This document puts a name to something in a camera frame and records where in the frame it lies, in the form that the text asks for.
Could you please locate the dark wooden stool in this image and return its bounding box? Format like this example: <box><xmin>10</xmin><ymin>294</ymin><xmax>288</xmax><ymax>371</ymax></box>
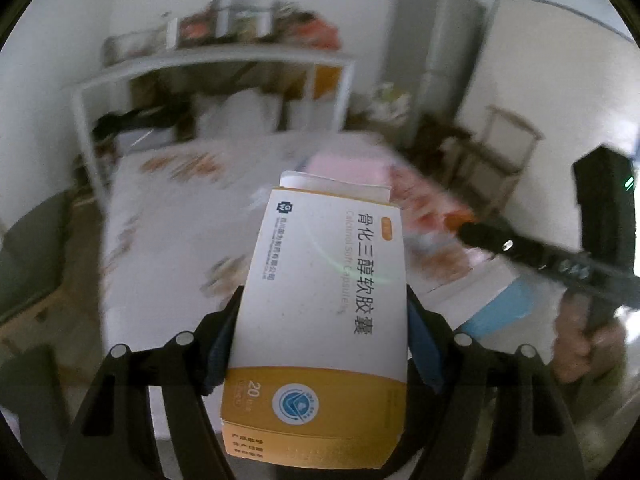
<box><xmin>412</xmin><ymin>114</ymin><xmax>473</xmax><ymax>163</ymax></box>

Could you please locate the black bag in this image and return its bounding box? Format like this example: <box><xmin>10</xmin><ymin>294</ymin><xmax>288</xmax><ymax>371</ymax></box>
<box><xmin>91</xmin><ymin>106</ymin><xmax>168</xmax><ymax>138</ymax></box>

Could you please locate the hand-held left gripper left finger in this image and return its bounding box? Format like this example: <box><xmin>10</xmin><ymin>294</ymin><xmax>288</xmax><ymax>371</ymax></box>
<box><xmin>57</xmin><ymin>287</ymin><xmax>243</xmax><ymax>480</ymax></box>

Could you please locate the orange red packet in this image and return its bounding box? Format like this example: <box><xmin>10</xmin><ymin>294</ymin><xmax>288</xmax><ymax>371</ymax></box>
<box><xmin>395</xmin><ymin>167</ymin><xmax>478</xmax><ymax>261</ymax></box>

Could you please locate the white plastic bag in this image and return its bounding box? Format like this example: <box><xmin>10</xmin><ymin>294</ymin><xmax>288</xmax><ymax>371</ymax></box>
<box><xmin>374</xmin><ymin>84</ymin><xmax>412</xmax><ymax>117</ymax></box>

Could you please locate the white and orange medicine box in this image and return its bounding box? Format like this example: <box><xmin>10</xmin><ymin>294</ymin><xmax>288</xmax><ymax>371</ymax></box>
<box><xmin>220</xmin><ymin>170</ymin><xmax>408</xmax><ymax>468</ymax></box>

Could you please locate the red bag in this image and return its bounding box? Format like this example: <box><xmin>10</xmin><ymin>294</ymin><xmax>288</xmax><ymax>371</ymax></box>
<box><xmin>299</xmin><ymin>12</ymin><xmax>343</xmax><ymax>52</ymax></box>

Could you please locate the white metal-frame table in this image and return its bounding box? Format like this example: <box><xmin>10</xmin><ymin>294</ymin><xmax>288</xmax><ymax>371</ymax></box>
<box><xmin>65</xmin><ymin>52</ymin><xmax>357</xmax><ymax>211</ymax></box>

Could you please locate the grey refrigerator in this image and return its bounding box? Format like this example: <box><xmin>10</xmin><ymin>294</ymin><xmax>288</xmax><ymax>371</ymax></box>
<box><xmin>380</xmin><ymin>0</ymin><xmax>487</xmax><ymax>153</ymax></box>

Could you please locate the person's right hand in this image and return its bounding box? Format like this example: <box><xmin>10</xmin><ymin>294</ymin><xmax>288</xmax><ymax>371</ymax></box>
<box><xmin>552</xmin><ymin>290</ymin><xmax>628</xmax><ymax>386</ymax></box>

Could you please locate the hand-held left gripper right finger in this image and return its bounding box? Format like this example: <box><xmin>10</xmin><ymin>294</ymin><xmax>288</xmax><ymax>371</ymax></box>
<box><xmin>404</xmin><ymin>285</ymin><xmax>586</xmax><ymax>480</ymax></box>

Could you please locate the glass container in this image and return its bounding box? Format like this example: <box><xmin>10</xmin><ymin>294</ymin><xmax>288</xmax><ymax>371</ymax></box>
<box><xmin>101</xmin><ymin>29</ymin><xmax>168</xmax><ymax>67</ymax></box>

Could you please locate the pink packet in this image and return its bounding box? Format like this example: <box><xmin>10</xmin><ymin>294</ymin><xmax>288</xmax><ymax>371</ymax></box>
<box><xmin>304</xmin><ymin>152</ymin><xmax>398</xmax><ymax>198</ymax></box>

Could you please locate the silver rice cooker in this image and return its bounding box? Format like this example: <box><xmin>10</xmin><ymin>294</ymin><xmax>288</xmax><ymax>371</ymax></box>
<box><xmin>216</xmin><ymin>0</ymin><xmax>281</xmax><ymax>41</ymax></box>

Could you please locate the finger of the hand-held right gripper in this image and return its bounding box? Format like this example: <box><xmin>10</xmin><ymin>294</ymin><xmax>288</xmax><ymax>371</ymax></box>
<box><xmin>457</xmin><ymin>220</ymin><xmax>640</xmax><ymax>293</ymax></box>

